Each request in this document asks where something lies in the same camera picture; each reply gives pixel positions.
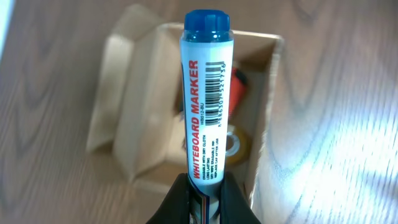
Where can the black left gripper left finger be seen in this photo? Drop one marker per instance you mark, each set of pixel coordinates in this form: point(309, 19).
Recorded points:
point(175, 208)

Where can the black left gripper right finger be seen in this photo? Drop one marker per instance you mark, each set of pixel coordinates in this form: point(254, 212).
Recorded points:
point(234, 208)

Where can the yellow tape roll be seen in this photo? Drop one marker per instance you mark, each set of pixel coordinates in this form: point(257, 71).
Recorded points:
point(238, 146)

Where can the brown cardboard box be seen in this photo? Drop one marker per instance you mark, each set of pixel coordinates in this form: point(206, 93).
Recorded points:
point(137, 107)

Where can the red utility knife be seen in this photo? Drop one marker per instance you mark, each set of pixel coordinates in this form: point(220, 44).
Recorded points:
point(239, 85)

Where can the blue marker pen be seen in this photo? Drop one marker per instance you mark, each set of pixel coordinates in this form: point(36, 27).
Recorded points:
point(206, 49)

